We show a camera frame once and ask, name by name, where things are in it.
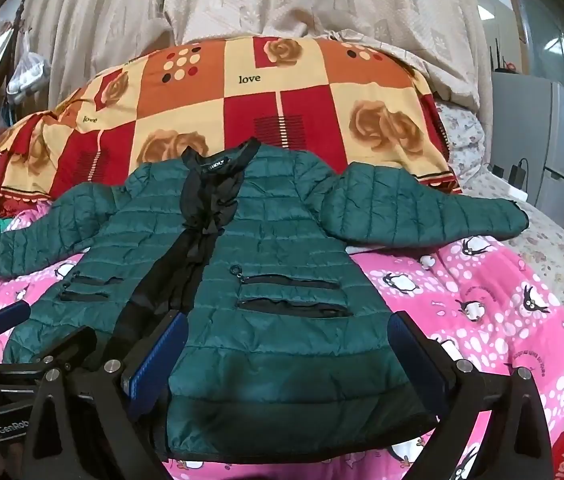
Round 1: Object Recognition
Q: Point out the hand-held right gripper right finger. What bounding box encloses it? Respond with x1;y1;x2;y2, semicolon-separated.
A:
388;310;556;480

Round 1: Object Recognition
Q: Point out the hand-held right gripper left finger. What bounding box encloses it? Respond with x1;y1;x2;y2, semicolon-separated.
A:
22;310;191;480

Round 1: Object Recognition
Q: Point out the green puffer jacket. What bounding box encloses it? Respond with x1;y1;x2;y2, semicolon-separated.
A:
0;136;530;463

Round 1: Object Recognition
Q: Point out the pink penguin blanket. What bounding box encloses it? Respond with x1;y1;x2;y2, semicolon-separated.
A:
0;205;564;480

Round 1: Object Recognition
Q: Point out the white floral bed sheet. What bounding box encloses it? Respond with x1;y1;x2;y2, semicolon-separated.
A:
434;97;564;343

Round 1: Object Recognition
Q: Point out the black power adapter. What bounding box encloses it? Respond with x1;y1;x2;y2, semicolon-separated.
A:
509;158;531;187

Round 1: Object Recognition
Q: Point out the white plastic bag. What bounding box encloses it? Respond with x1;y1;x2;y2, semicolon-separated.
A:
6;51;51;104

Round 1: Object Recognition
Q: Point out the grey cabinet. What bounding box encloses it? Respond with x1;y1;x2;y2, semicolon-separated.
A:
491;71;564;207

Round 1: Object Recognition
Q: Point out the red orange patchwork quilt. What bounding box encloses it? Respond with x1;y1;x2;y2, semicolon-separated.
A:
0;36;463;218

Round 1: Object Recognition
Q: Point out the black router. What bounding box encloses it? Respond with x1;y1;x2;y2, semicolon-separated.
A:
488;36;515;75

